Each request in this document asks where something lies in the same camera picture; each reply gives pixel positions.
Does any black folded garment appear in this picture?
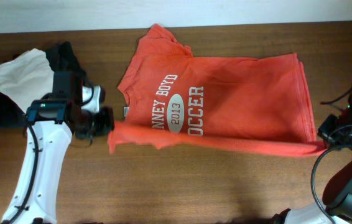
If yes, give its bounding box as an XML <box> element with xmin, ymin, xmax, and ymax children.
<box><xmin>0</xmin><ymin>42</ymin><xmax>86</xmax><ymax>128</ymax></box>

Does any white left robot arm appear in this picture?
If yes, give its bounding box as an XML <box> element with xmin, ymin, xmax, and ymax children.
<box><xmin>1</xmin><ymin>86</ymin><xmax>114</xmax><ymax>223</ymax></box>

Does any orange printed t-shirt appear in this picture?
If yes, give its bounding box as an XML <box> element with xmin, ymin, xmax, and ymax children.
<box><xmin>108</xmin><ymin>25</ymin><xmax>325</xmax><ymax>157</ymax></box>

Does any white folded cloth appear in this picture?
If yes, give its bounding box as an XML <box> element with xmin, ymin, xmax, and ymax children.
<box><xmin>0</xmin><ymin>49</ymin><xmax>54</xmax><ymax>112</ymax></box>

